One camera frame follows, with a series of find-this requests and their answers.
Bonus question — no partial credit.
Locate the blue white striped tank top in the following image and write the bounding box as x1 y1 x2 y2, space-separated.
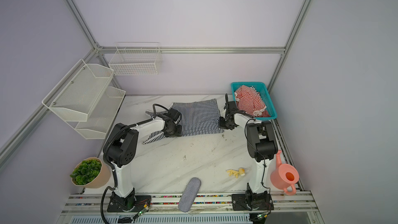
142 98 224 145

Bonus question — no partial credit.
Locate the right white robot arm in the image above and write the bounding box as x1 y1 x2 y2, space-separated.
218 113 278 193

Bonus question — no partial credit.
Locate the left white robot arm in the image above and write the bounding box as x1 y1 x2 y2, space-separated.
103 113 182 198

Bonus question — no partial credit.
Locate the red white striped tank top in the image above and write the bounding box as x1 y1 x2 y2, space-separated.
234 85 270 118

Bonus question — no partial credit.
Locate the teal plastic basket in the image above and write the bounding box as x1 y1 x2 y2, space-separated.
231 82 277 121

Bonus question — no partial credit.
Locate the yellow toy giraffe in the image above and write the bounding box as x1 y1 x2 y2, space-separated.
226 168 246 178

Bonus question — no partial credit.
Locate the grey fabric pouch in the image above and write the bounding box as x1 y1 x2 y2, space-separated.
178 177 201 213

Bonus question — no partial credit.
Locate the pink watering can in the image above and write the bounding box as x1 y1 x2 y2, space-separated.
270 150 300 196

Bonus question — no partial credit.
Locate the green potted plant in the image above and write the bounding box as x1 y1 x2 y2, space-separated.
70 157 111 189

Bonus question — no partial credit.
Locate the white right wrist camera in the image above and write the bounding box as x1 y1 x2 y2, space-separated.
224 94 238 118

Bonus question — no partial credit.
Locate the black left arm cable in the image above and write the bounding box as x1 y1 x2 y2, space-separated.
100 103 170 224

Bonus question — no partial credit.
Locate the white wire wall basket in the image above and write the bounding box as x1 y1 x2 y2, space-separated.
109 42 163 76

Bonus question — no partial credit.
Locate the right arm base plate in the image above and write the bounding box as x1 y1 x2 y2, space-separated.
232 191 274 211

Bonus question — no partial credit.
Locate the white mesh wall shelf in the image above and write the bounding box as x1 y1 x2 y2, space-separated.
42 60 125 140

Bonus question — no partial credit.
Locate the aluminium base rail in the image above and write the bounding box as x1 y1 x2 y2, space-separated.
61 191 319 215

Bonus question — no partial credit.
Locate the horizontal aluminium frame bar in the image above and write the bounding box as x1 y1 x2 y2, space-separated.
98 47 286 55

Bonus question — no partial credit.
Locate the aluminium frame corner post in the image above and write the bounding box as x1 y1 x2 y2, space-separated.
51 0 122 89

